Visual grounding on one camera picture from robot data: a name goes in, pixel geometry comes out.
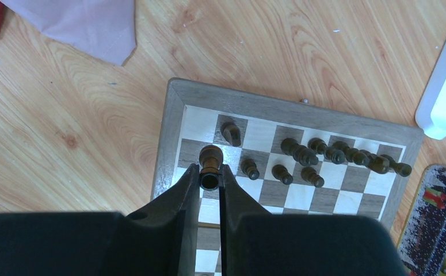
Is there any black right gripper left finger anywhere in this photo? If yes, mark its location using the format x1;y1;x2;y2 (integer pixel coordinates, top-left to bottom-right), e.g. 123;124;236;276
0;164;199;275

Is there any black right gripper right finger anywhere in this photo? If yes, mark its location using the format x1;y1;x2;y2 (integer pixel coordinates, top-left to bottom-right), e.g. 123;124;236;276
219;164;406;275

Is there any dark chess piece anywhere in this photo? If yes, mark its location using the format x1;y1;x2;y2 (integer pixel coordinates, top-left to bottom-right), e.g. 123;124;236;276
307;137;346;164
220;122;241;147
281;138;319;167
241;158;260;181
332;141;370;166
272;164;293;185
381;154;412;177
360;149;390;174
300;167;325;187

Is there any wooden chess board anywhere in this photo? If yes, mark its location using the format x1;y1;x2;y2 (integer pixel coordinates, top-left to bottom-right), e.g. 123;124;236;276
151;78;425;276

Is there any dark chess rook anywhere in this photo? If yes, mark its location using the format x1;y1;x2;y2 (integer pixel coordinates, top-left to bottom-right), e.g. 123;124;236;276
199;145;224;191

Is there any yellow metal tin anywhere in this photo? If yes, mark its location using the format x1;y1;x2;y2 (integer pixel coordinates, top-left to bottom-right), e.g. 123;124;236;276
398;164;446;275

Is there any pink hanging garment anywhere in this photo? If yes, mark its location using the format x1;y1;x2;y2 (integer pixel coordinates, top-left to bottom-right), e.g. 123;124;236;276
3;0;136;66

